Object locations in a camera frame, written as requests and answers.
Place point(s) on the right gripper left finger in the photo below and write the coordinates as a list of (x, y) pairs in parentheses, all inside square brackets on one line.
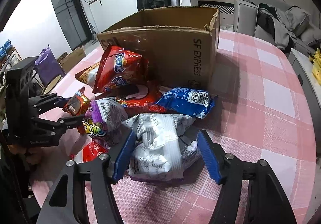
[(66, 203)]

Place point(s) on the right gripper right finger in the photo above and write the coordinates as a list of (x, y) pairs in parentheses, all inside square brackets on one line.
[(267, 201)]

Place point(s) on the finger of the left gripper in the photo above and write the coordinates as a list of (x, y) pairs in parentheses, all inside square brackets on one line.
[(44, 127), (43, 103)]

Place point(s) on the red white balloon glue bag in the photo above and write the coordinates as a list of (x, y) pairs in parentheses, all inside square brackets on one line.
[(90, 151)]

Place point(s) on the orange oreo cookie packet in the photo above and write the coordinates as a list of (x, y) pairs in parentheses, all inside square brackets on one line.
[(78, 104)]

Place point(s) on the purple candy bag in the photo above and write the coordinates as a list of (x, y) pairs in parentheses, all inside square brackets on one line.
[(102, 119)]

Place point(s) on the silver purple snack bag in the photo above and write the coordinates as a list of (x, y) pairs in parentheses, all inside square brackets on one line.
[(163, 151)]

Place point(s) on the round stool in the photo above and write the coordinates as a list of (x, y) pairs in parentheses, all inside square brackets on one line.
[(52, 84)]

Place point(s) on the purple bag on floor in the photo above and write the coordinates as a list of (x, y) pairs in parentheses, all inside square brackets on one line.
[(47, 66)]

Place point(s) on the cardboard box on floor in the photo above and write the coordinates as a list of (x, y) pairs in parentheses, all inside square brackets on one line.
[(69, 61)]

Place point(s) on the shoe rack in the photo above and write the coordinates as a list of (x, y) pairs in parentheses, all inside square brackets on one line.
[(9, 56)]

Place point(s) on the noodle snack bag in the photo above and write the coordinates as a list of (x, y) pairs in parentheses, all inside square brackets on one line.
[(88, 75)]

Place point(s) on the red chips bag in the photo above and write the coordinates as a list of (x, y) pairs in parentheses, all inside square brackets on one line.
[(119, 67)]

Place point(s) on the blue snack packet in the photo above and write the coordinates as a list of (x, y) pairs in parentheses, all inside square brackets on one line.
[(193, 102)]

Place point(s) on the white kitchen cabinet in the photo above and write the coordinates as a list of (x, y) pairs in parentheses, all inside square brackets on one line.
[(108, 12)]

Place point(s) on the dark glass door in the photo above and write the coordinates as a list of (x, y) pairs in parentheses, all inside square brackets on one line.
[(73, 22)]

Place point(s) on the brown cardboard box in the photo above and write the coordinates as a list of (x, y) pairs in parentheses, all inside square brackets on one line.
[(179, 42)]

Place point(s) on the yellow plastic bag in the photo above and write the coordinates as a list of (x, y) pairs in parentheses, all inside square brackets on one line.
[(316, 61)]

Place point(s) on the grey clothes on sofa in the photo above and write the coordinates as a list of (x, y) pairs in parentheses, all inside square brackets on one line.
[(284, 26)]

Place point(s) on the grey sofa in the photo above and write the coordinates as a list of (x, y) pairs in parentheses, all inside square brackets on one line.
[(245, 22)]

